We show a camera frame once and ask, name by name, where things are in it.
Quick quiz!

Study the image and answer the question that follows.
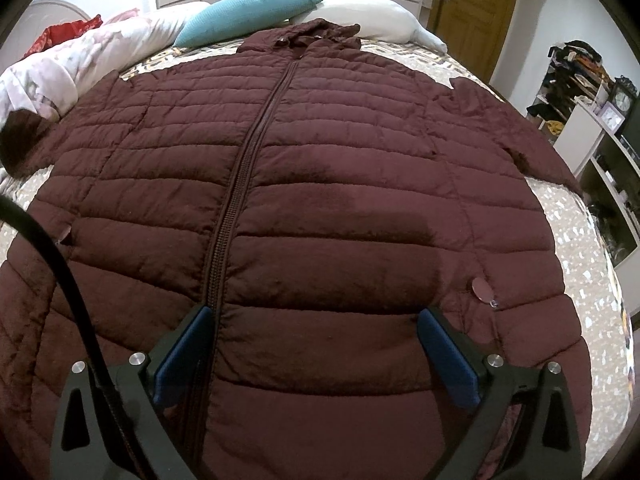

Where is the red cloth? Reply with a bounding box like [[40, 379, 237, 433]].
[[22, 14, 103, 56]]

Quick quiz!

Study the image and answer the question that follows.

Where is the dark table clock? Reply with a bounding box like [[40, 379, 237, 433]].
[[611, 76, 638, 113]]

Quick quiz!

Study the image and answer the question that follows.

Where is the white shelf unit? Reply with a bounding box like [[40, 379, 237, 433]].
[[562, 97, 640, 266]]

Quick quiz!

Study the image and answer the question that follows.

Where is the black cable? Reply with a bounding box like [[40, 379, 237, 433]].
[[0, 194, 201, 480]]

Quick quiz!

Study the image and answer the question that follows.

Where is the white plush pillow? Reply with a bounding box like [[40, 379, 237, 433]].
[[290, 0, 448, 53]]

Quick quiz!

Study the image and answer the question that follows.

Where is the teal pillow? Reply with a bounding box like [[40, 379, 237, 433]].
[[174, 0, 325, 49]]

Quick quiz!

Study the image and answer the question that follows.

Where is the beige patterned bed cover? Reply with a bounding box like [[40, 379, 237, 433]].
[[0, 37, 633, 480]]

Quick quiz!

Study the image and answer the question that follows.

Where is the pink round headboard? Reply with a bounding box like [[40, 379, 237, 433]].
[[7, 0, 93, 61]]

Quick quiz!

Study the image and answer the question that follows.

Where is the cluttered shoe rack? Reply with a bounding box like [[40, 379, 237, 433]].
[[526, 40, 616, 136]]

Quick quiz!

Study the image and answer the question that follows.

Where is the maroon quilted puffer jacket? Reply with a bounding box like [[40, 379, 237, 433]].
[[0, 17, 593, 480]]

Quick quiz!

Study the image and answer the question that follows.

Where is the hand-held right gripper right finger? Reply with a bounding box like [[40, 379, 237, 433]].
[[417, 306, 586, 480]]

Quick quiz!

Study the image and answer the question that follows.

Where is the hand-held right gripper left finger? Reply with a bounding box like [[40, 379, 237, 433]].
[[50, 305, 221, 480]]

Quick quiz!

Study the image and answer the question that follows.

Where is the wooden door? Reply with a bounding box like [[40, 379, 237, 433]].
[[427, 0, 523, 73]]

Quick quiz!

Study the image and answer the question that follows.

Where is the pink fleece blanket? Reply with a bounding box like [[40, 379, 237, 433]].
[[0, 7, 211, 131]]

